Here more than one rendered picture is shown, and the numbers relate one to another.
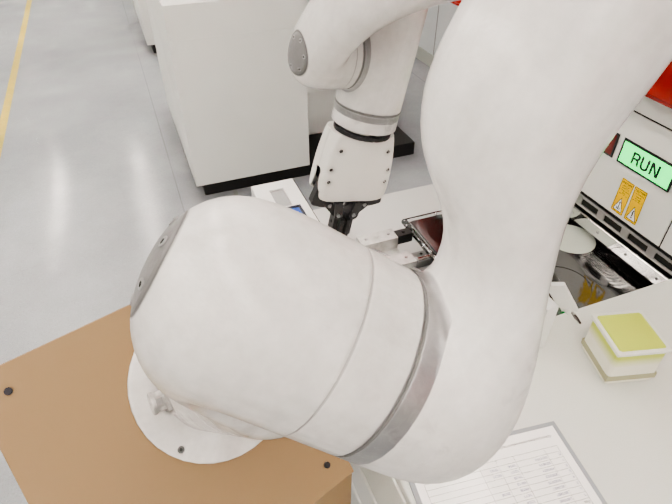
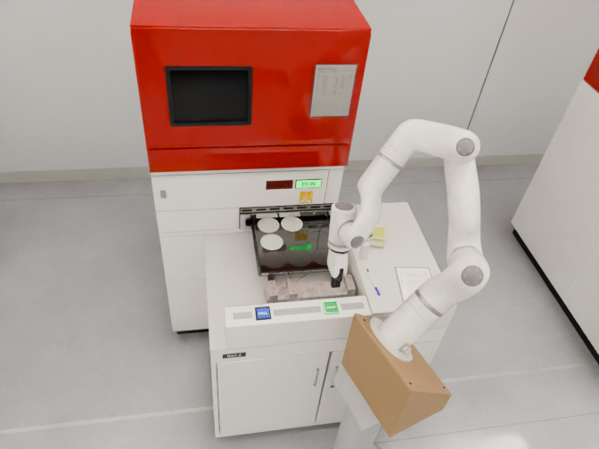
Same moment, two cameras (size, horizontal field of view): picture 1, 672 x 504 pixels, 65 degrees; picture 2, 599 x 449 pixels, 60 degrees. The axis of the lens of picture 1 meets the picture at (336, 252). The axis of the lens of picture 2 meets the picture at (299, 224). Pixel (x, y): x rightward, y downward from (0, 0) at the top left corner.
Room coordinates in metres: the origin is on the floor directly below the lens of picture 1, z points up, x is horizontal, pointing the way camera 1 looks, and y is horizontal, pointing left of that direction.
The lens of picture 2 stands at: (0.62, 1.24, 2.54)
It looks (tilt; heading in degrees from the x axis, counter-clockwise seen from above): 43 degrees down; 277
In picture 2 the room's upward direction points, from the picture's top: 7 degrees clockwise
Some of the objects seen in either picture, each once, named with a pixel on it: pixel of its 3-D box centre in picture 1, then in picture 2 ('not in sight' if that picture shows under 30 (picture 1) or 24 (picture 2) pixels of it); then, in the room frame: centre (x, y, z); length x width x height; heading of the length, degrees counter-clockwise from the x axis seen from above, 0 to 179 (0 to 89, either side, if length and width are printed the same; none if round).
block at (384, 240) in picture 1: (377, 241); (272, 289); (0.86, -0.08, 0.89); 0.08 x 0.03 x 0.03; 111
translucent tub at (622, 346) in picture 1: (622, 347); (375, 237); (0.49, -0.40, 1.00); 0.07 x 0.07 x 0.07; 6
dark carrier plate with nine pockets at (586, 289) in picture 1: (526, 251); (295, 240); (0.83, -0.38, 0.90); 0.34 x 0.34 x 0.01; 21
